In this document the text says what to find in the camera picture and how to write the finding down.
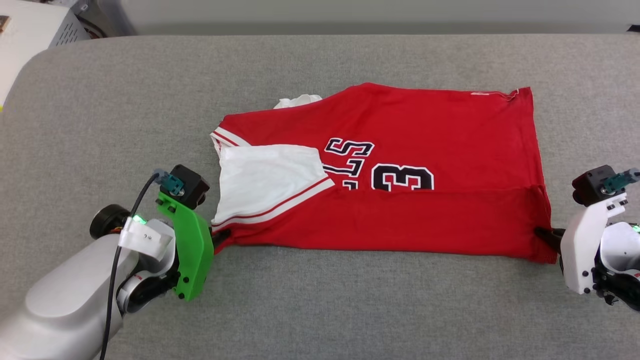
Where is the white equipment case black handle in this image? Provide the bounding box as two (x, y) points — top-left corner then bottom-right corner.
(0, 0), (92, 107)

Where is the white partition panel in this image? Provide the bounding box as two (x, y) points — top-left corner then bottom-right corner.
(100, 0), (640, 36)

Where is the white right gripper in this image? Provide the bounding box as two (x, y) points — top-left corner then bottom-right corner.
(534, 192), (629, 296)

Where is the black cable with teal plug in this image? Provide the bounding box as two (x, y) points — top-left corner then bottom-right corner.
(99, 169), (186, 360)
(602, 168), (640, 194)

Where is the red and white basketball jersey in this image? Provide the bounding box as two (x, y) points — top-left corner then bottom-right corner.
(209, 82), (559, 265)

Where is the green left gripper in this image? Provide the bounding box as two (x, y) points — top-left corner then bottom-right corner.
(156, 192), (233, 302)

